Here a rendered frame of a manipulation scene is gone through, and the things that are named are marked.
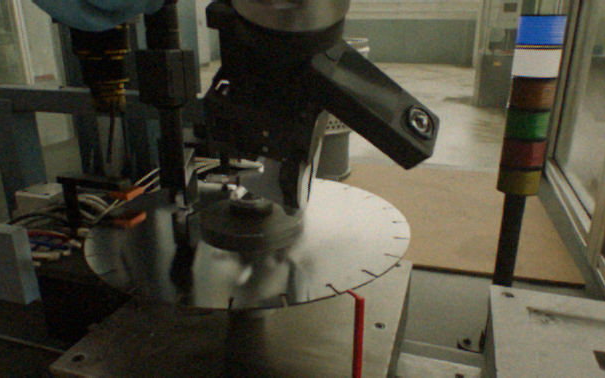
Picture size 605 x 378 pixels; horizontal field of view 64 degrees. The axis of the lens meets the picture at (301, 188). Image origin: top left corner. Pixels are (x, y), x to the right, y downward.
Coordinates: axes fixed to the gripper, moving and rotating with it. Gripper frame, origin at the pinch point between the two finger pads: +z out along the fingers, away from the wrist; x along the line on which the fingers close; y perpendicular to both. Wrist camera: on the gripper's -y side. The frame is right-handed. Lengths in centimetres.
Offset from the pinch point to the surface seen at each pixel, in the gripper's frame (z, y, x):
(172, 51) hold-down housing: -9.7, 14.6, -5.5
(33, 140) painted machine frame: 29, 55, -19
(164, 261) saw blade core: 1.7, 10.0, 8.8
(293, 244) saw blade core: 2.8, -0.1, 2.6
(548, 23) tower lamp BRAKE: -11.2, -18.1, -21.5
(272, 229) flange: 2.9, 2.3, 1.6
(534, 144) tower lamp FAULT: -0.9, -21.2, -15.6
